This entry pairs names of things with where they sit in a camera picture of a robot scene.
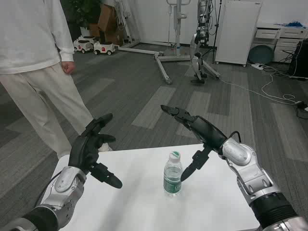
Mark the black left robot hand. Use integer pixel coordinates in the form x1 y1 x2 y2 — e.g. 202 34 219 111
68 113 123 189

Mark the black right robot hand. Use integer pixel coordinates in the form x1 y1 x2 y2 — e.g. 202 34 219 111
160 104 229 181

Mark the clear green-label water bottle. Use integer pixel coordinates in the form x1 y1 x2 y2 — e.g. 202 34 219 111
163 151 182 197

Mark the hanging silver humanoid robot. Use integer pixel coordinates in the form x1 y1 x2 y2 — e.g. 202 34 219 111
189 0 214 85

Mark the round dark grey disc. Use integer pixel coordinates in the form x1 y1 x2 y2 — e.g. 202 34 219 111
249 45 275 64

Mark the humanoid robot on stand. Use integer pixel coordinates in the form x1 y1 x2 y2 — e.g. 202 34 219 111
154 0 221 85

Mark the white toy car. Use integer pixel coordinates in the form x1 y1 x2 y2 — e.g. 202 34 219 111
93 41 116 56
73 35 96 54

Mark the white cabinet on wheels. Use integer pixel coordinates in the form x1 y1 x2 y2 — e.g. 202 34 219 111
215 0 263 67

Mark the black tripod stand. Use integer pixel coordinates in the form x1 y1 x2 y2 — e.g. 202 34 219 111
199 0 223 64

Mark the white drawer cabinet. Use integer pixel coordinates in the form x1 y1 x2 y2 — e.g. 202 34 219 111
255 23 308 63

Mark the black equipment case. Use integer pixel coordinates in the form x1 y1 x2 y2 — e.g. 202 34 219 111
287 39 308 78

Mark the brown cardboard box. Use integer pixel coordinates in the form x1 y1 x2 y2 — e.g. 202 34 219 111
89 23 125 46

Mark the person in white clothes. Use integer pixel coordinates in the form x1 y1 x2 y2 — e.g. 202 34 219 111
0 0 114 160

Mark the green potted plant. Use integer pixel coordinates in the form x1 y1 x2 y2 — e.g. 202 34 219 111
68 0 102 37

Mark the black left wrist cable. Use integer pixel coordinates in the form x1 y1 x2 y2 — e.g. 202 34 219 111
35 172 61 207

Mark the white floor cable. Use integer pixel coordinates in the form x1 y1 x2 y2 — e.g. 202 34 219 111
218 64 298 104

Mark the white lift frame with cables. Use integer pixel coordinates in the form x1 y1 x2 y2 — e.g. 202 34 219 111
113 0 166 55

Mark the blue cable pile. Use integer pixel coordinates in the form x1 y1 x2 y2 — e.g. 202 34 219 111
274 21 308 29

